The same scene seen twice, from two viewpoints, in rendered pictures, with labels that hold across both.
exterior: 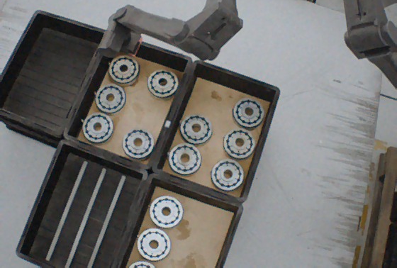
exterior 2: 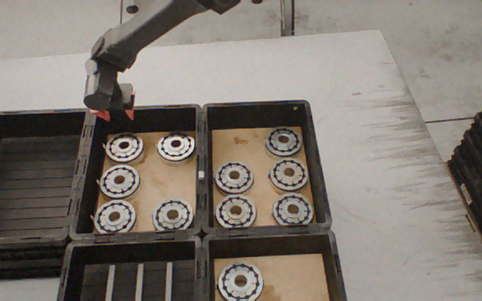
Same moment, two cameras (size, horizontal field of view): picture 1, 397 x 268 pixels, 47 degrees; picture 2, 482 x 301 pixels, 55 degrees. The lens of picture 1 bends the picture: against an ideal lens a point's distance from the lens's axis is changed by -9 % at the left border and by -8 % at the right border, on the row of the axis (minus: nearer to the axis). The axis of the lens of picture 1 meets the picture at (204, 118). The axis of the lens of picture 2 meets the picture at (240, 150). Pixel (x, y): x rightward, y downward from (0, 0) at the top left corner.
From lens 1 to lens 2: 0.53 m
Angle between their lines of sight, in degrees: 17
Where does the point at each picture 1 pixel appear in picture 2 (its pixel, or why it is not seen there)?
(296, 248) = (414, 278)
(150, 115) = (175, 184)
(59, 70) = (40, 177)
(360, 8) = not seen: outside the picture
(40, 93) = (20, 211)
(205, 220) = (291, 275)
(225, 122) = (263, 161)
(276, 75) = not seen: hidden behind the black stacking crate
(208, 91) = (229, 140)
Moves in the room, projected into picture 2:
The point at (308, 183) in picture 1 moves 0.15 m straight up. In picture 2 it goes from (382, 201) to (396, 173)
